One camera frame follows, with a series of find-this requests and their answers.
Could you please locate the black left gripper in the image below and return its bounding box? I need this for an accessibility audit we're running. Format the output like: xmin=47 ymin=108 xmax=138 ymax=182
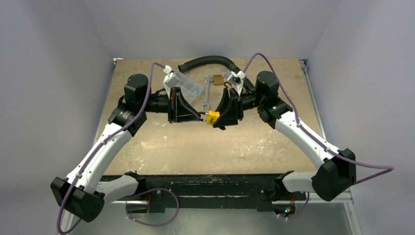
xmin=141 ymin=87 xmax=201 ymax=123

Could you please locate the yellow padlock black shackle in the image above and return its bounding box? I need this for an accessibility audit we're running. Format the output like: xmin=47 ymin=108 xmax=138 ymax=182
xmin=198 ymin=111 xmax=220 ymax=125

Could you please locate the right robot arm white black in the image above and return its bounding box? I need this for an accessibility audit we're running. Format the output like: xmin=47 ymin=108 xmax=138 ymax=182
xmin=207 ymin=71 xmax=356 ymax=202

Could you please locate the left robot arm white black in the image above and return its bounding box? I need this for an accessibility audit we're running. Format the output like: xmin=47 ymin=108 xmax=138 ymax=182
xmin=50 ymin=71 xmax=203 ymax=222

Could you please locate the clear plastic compartment box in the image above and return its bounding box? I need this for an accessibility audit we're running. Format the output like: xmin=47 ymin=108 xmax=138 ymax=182
xmin=175 ymin=71 xmax=204 ymax=104

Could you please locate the orange black padlock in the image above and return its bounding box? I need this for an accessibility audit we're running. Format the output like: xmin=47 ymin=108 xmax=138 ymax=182
xmin=224 ymin=81 xmax=233 ymax=90

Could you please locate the brass padlock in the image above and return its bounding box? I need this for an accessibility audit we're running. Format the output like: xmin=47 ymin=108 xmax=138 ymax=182
xmin=212 ymin=69 xmax=229 ymax=86

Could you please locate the silver open-end wrench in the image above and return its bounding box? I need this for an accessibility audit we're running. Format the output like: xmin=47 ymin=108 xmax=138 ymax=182
xmin=201 ymin=77 xmax=213 ymax=111

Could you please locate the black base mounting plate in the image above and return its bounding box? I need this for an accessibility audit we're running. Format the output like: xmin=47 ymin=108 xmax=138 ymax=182
xmin=130 ymin=173 xmax=306 ymax=213

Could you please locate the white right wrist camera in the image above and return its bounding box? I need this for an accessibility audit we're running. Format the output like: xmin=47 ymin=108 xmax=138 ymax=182
xmin=224 ymin=70 xmax=246 ymax=95

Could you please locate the black corrugated hose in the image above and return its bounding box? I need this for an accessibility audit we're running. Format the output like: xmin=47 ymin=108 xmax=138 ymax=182
xmin=178 ymin=55 xmax=257 ymax=93

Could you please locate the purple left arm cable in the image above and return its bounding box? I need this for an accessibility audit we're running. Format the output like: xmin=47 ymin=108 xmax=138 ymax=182
xmin=56 ymin=62 xmax=167 ymax=235

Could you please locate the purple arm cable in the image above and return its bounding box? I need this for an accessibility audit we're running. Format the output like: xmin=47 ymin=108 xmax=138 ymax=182
xmin=243 ymin=52 xmax=394 ymax=186
xmin=56 ymin=62 xmax=167 ymax=235

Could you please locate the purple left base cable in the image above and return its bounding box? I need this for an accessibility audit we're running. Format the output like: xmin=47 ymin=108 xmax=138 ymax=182
xmin=124 ymin=188 xmax=180 ymax=227

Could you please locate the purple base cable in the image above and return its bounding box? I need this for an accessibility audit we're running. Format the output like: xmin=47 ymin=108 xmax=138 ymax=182
xmin=124 ymin=188 xmax=180 ymax=227
xmin=276 ymin=193 xmax=310 ymax=221

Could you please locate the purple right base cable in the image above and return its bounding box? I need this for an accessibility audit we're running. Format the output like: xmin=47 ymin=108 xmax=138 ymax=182
xmin=276 ymin=193 xmax=310 ymax=221

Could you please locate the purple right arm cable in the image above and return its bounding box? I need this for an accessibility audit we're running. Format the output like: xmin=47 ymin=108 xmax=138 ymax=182
xmin=243 ymin=52 xmax=394 ymax=186

